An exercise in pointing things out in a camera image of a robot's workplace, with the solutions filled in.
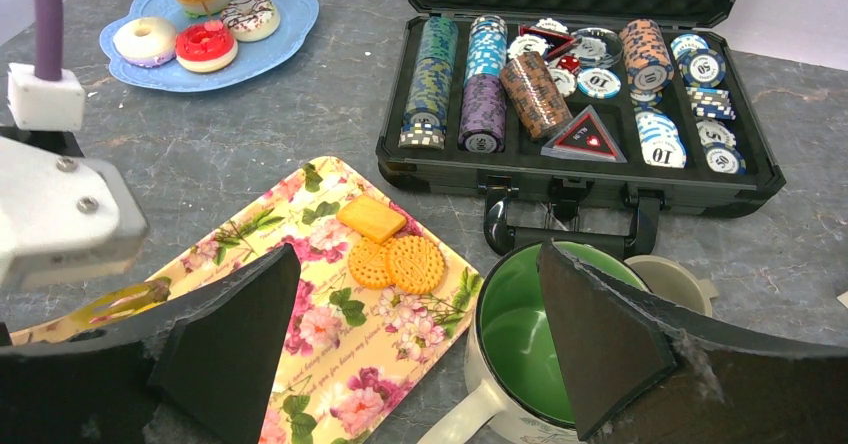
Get small beige cup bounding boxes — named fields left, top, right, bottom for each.
left=625, top=255, right=719, bottom=317

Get red glazed donut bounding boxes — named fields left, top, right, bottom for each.
left=175, top=20, right=238, bottom=73

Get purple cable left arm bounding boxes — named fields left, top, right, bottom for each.
left=29, top=0, right=66, bottom=83

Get floral rectangular tray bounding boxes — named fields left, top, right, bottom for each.
left=1, top=157, right=482, bottom=443

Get square yellow biscuit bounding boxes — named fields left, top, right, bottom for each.
left=336, top=195, right=407, bottom=244

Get chocolate sprinkled donut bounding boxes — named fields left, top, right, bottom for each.
left=219, top=0, right=281, bottom=42

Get silver serving tongs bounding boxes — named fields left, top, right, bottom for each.
left=66, top=277, right=171, bottom=330

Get green-inside floral mug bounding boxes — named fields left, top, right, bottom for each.
left=417, top=240, right=651, bottom=444

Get round orange biscuit lower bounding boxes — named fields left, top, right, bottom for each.
left=347, top=237, right=393, bottom=289

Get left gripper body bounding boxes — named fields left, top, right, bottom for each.
left=0, top=63, right=150, bottom=293

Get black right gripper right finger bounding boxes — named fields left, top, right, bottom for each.
left=537, top=242, right=847, bottom=443

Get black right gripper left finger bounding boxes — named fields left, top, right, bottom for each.
left=1, top=245, right=300, bottom=443

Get round orange biscuit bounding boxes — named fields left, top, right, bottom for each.
left=347, top=237, right=393, bottom=289
left=386, top=236, right=445, bottom=294

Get blue three-tier cake stand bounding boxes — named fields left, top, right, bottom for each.
left=100, top=0, right=319, bottom=93

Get black poker chip case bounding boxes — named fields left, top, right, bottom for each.
left=376, top=0, right=786, bottom=257

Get white glazed donut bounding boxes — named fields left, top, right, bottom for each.
left=113, top=17, right=177, bottom=68

